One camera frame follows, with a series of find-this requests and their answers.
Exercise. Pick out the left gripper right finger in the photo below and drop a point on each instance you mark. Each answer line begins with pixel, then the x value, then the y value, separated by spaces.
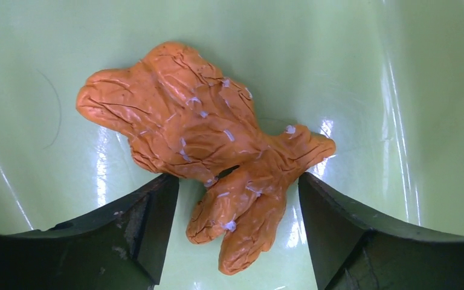
pixel 354 246

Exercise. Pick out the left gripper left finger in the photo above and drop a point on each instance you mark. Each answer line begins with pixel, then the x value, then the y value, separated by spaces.
pixel 121 245

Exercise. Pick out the orange toy pastry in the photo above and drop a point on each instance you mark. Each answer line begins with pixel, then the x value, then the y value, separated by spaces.
pixel 182 116

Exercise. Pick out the green plastic bowl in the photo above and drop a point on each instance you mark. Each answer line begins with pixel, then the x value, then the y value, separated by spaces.
pixel 383 79

